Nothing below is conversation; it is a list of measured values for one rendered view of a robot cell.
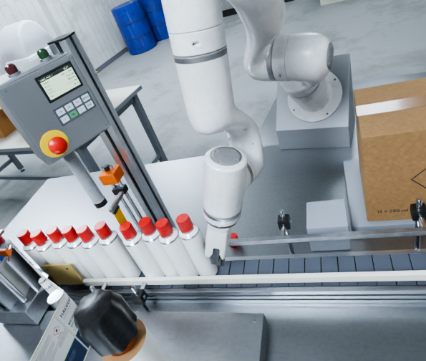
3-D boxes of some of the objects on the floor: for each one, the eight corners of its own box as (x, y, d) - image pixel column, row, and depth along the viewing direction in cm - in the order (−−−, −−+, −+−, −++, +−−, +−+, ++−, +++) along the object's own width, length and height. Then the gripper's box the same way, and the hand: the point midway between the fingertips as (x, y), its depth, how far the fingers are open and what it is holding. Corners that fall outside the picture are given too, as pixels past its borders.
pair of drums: (124, 57, 701) (103, 11, 651) (155, 34, 781) (139, -8, 731) (152, 51, 664) (133, 3, 615) (182, 28, 744) (167, -17, 694)
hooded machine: (67, 99, 591) (19, 18, 517) (92, 95, 564) (46, 10, 489) (40, 119, 547) (-17, 35, 472) (66, 117, 519) (10, 26, 445)
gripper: (233, 241, 71) (228, 291, 83) (243, 192, 82) (237, 242, 94) (197, 234, 72) (197, 284, 84) (211, 187, 83) (209, 237, 95)
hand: (218, 257), depth 88 cm, fingers closed, pressing on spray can
